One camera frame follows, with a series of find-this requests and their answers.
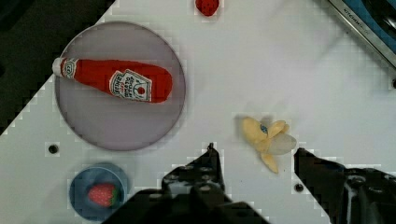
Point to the red plush ketchup bottle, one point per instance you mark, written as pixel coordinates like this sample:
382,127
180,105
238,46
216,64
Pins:
141,82

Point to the red strawberry on table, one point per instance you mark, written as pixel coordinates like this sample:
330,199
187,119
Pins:
207,7

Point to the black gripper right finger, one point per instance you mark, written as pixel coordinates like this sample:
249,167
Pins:
348,195

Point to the strawberry in blue bowl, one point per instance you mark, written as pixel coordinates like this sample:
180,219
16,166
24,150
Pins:
103,194

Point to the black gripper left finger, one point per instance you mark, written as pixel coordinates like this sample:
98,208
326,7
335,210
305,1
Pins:
190,194

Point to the peeled yellow toy banana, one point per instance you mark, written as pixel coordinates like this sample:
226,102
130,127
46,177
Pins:
269,141

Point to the small blue bowl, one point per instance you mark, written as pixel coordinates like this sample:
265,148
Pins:
79,187

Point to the silver toaster oven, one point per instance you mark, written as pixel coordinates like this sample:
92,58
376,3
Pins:
374,21

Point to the grey round plate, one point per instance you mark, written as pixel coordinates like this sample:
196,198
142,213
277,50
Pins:
110,122

